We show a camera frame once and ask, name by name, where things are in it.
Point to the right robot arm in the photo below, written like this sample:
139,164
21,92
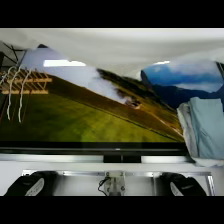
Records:
181,186

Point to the silver frame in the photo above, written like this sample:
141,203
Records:
80,173

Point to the white garment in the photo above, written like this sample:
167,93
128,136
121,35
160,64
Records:
126,46

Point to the pale grey garment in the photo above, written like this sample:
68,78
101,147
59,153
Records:
186,126

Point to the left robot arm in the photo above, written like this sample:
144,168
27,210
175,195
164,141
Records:
31,185

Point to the light blue garment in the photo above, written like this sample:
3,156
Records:
210,128

